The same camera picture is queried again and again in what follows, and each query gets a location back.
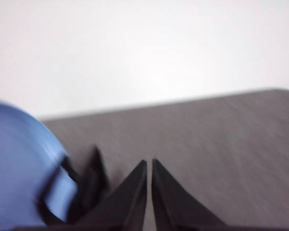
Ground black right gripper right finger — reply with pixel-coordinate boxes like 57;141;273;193
151;158;289;231

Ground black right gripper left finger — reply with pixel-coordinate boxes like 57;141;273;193
12;159;148;231

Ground blue plate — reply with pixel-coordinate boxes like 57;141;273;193
0;99;79;227

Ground black plate rack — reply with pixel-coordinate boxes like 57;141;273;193
35;145;111;228

